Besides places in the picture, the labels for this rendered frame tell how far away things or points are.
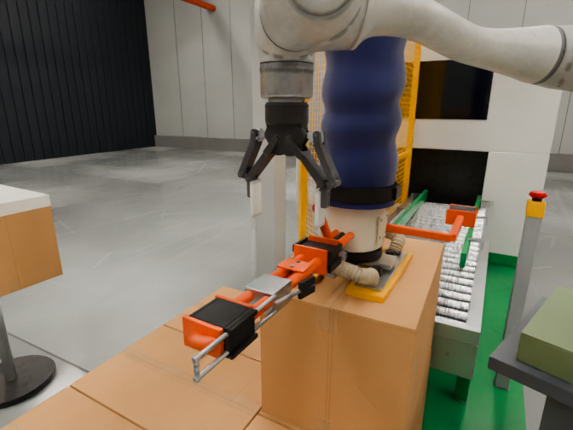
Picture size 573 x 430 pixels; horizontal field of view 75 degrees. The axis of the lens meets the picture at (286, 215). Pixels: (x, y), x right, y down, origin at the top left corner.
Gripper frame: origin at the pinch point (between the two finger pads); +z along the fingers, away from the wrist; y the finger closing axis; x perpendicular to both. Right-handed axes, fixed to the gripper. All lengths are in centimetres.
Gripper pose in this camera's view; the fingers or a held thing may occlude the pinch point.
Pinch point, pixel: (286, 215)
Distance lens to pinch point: 69.6
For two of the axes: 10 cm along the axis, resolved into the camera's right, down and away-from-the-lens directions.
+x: -5.0, 2.4, -8.3
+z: 0.0, 9.6, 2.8
